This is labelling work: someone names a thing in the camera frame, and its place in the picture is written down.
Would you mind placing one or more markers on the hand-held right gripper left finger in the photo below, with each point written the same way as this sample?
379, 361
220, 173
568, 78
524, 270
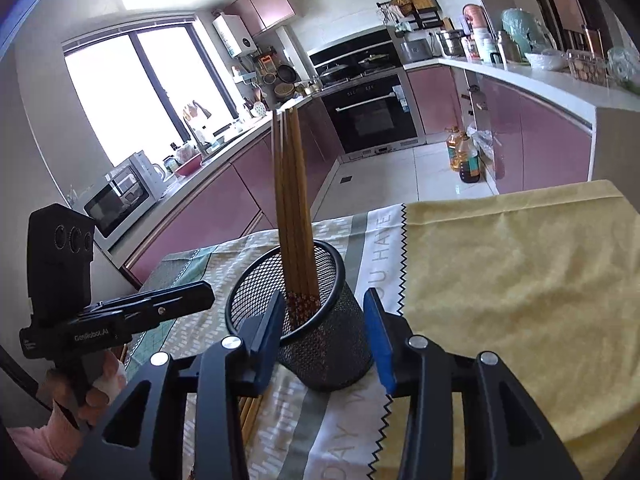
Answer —
270, 342

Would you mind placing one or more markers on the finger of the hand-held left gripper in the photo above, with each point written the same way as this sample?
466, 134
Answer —
175, 297
147, 320

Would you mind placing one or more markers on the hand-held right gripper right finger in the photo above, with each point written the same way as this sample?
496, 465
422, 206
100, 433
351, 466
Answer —
380, 352

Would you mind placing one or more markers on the black mesh utensil holder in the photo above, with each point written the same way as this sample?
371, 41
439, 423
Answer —
325, 355

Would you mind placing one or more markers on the bundle of wooden chopsticks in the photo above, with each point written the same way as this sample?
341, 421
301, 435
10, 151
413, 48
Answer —
295, 210

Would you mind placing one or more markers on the person's left forearm pink sleeve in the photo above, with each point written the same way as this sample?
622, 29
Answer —
40, 440

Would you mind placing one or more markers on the person's left hand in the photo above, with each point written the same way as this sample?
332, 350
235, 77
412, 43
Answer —
107, 385

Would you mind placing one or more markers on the white microwave oven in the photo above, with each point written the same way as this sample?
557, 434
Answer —
117, 200

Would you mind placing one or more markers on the patterned green beige cloth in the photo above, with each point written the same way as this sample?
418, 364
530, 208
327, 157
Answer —
310, 425

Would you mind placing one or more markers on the pink base cabinets with sink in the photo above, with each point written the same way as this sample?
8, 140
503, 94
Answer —
225, 195

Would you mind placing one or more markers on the white refrigerator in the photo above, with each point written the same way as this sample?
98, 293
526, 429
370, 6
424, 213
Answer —
35, 135

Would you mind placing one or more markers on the pink bowl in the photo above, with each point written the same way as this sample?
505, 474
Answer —
187, 167

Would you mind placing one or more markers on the yellow cloth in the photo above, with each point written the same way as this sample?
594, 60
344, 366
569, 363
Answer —
500, 270

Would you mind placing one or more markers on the sink faucet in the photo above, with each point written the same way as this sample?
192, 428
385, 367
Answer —
192, 130

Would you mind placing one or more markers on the kitchen window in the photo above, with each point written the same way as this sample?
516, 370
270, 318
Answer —
145, 90

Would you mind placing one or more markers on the dotted white utensil cup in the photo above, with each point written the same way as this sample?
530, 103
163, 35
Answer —
257, 109

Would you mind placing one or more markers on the large cooking oil bottle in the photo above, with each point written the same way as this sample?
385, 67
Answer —
469, 160

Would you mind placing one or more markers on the small cooking oil bottle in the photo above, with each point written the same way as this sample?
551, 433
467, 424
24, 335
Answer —
452, 150

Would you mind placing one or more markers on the clear plastic bag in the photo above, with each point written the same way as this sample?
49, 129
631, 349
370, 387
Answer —
484, 147

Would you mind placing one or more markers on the black built-in oven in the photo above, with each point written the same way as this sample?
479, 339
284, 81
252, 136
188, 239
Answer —
372, 115

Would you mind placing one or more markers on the pink base cabinets with appliances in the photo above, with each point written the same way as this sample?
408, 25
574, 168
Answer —
530, 130

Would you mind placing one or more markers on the black wok with lid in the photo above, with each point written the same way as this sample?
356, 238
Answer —
334, 71

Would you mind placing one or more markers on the black pan with lid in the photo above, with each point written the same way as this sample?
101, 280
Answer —
372, 61

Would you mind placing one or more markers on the silver toaster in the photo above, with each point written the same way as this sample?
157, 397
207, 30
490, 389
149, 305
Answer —
416, 51

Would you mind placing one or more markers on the black range hood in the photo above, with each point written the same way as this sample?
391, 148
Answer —
355, 47

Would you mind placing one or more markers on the stainless steel pot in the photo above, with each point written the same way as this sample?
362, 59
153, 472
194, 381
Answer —
451, 42

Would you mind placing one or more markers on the steel thermos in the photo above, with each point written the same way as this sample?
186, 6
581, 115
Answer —
507, 49

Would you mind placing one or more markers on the white bowl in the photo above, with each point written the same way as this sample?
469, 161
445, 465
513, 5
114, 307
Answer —
546, 60

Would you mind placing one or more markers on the pink kettle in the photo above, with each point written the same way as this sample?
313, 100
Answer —
475, 19

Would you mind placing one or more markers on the teal appliance under plastic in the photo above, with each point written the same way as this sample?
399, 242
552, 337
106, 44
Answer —
525, 32

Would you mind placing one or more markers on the clear plastic food container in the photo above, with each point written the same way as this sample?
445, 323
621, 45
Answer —
586, 67

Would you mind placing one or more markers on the glass bowl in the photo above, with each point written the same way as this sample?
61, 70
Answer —
625, 67

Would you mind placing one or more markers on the copper thermos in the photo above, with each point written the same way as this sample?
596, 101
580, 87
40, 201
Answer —
594, 42

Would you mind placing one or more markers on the white wall water heater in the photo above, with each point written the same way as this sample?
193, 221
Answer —
234, 35

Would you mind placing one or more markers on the pink wall cabinet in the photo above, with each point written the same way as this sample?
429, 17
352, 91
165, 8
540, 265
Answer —
262, 5

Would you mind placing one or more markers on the black wall rack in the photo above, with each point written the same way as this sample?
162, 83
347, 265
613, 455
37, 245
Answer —
412, 10

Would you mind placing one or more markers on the wall picture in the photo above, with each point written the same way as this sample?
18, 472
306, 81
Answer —
566, 7

